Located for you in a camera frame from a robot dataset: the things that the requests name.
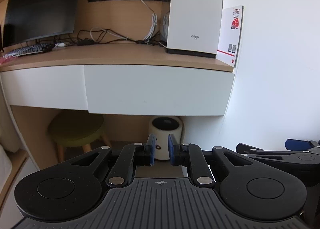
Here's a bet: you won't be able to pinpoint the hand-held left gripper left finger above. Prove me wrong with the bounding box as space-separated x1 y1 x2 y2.
70 133 157 187

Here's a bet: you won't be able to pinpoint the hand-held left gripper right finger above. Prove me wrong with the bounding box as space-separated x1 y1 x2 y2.
168 133 253 186

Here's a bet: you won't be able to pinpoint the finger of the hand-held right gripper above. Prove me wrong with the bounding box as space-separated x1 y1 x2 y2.
236 143 320 156
286 138 320 149

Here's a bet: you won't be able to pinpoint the white-fronted wooden drawer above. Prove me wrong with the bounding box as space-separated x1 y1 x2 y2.
84 64 235 116

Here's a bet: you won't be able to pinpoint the white cylindrical bin black lid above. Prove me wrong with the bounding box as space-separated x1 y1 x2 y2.
149 116 185 161

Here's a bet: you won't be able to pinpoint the green stool wooden legs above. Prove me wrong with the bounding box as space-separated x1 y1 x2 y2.
47 112 112 163

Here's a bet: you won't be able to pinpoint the closed white drawer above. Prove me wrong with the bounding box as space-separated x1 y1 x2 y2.
0 65 88 113

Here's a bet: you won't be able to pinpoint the white computer case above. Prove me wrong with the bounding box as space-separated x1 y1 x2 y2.
164 0 225 59

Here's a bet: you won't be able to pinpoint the black keyboard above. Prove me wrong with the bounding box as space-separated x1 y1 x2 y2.
2 43 54 58

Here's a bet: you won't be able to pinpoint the black computer monitor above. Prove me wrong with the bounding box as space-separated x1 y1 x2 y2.
2 0 83 48

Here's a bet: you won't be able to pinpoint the black cables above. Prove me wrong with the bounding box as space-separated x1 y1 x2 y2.
75 29 166 45

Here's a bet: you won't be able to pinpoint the white cable bundle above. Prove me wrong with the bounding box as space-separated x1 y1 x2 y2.
162 11 171 41

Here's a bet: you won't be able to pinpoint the grey looped cable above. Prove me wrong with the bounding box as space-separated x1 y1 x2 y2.
90 27 128 43

